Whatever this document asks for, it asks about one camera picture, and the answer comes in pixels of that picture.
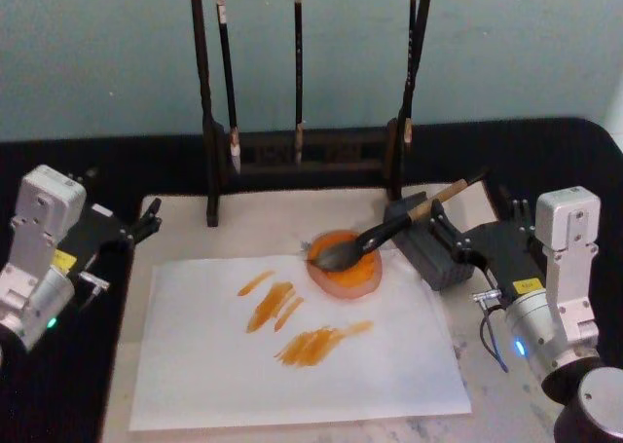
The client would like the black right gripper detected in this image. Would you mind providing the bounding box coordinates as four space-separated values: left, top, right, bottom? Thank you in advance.
426 184 550 302

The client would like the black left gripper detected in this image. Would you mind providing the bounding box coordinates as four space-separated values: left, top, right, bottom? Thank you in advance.
53 167 164 276

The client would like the dark grey ribbed block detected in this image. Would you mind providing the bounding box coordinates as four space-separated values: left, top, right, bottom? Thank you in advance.
384 192 481 292

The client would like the black table cloth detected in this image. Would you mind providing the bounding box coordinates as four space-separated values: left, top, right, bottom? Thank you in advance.
0 116 623 443

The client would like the dark wooden brush rack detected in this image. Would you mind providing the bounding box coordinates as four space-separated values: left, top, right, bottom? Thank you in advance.
187 0 437 228

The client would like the pink dish of orange paint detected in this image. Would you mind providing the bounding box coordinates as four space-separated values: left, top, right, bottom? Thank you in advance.
305 228 385 299

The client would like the pale felt mat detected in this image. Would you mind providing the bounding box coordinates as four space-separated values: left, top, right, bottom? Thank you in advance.
99 177 561 443

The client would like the thin black brush white label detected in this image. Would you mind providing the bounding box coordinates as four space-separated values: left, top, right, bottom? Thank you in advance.
212 0 243 175

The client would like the white paper with orange strokes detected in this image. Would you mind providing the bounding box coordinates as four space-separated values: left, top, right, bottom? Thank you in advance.
128 255 473 432

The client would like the thin black hanging brush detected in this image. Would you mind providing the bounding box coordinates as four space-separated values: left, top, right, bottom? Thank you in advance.
399 0 421 160
291 0 307 166

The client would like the thin dark cable silver plug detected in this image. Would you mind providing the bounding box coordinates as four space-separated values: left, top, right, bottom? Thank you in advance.
76 271 111 313
470 289 511 374

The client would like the large brush with wooden handle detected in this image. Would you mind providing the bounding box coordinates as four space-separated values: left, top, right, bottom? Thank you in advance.
300 168 492 274

